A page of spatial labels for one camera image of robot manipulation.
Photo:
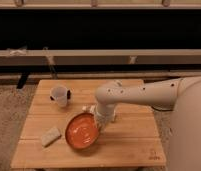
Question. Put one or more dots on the black table leg bracket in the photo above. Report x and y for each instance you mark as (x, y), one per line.
(22, 80)

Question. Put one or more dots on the beige sponge block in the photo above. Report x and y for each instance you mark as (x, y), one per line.
(50, 136)

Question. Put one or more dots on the translucent plastic cup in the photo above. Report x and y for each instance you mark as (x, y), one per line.
(59, 95)

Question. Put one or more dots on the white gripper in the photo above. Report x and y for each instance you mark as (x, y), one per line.
(103, 114)

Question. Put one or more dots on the small black object behind cup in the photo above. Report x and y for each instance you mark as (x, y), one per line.
(68, 94)

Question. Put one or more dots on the orange ceramic bowl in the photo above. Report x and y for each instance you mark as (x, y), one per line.
(81, 132)

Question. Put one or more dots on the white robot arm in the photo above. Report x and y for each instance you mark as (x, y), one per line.
(182, 96)

